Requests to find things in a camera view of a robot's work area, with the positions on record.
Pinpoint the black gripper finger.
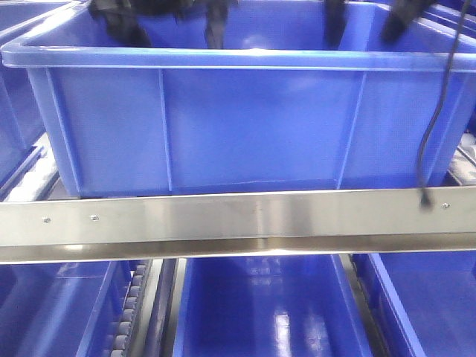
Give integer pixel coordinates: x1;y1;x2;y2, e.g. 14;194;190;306
205;0;238;49
89;1;152;48
324;0;347;48

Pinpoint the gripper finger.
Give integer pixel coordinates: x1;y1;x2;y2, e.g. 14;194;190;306
380;0;435;42

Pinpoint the large blue plastic box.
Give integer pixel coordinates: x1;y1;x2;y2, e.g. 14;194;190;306
1;1;475;197

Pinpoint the blue box far left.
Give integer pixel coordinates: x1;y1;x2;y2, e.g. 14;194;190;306
1;1;78;184

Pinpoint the steel front rack beam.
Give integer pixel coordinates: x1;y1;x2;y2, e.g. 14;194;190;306
1;186;475;263

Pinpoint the lower left blue bin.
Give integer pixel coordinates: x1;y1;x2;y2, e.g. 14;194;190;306
1;261;132;356

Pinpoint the blue bin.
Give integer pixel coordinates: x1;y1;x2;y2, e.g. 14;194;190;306
173;254;371;356
1;261;132;356
353;251;475;356

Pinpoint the lower right blue bin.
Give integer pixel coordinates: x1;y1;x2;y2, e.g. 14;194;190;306
353;251;475;356

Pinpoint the lower middle blue bin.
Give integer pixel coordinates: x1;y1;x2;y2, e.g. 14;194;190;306
173;254;371;356

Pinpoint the black hanging cable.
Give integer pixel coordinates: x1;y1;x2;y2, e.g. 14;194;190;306
416;0;471;213

